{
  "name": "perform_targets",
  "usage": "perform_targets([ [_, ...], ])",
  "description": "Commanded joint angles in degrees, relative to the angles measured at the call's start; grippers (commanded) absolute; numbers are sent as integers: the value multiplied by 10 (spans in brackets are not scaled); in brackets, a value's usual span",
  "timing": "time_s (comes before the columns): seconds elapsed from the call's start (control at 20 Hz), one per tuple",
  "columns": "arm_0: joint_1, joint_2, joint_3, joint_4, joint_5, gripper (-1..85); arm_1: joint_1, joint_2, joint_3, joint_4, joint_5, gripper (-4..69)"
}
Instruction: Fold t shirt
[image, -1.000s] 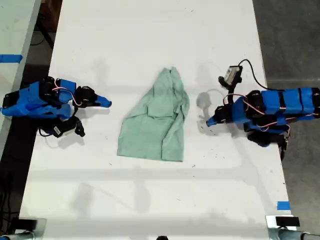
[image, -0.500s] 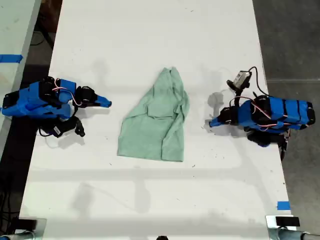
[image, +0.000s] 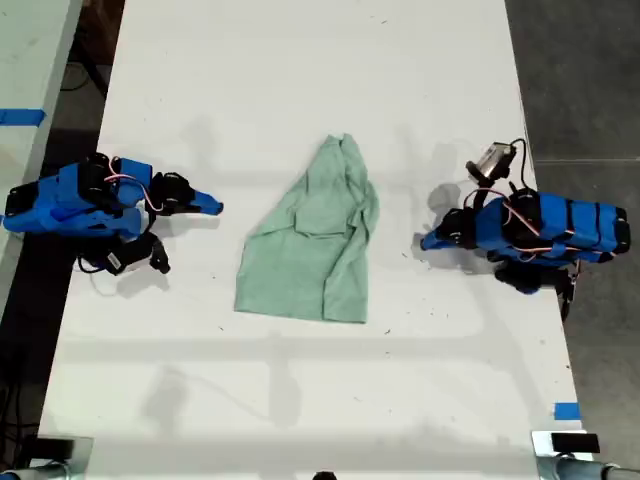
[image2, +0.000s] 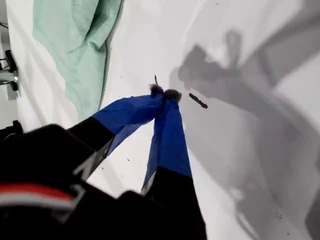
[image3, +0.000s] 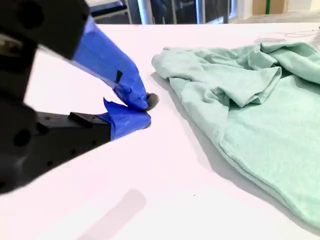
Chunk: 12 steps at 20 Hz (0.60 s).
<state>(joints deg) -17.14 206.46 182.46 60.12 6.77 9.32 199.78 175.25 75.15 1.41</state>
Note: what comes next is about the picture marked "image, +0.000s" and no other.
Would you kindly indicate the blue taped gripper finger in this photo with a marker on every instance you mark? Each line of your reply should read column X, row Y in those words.
column 202, row 205
column 434, row 241

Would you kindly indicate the pale green t-shirt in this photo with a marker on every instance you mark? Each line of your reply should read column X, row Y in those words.
column 310, row 260

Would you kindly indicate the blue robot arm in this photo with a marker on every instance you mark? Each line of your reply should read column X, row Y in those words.
column 560, row 225
column 65, row 200

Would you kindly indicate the long blue tape strip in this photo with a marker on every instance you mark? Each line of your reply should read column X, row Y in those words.
column 22, row 116

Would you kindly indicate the white side table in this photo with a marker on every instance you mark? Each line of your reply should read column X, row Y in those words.
column 25, row 60

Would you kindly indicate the short blue tape strip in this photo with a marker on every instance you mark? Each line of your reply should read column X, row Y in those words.
column 567, row 411

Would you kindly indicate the small black box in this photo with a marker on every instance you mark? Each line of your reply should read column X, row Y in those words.
column 575, row 443
column 55, row 447

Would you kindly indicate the small black round object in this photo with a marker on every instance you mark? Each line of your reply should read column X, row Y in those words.
column 324, row 476

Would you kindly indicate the short black camera stalk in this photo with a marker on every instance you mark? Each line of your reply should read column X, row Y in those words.
column 159, row 255
column 482, row 192

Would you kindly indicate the silver black camera box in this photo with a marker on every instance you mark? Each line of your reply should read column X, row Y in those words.
column 492, row 160

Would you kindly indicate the black camera box white label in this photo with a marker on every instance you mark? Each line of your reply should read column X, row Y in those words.
column 125, row 257

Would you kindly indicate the metal bracket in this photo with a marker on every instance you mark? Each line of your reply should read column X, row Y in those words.
column 82, row 455
column 542, row 450

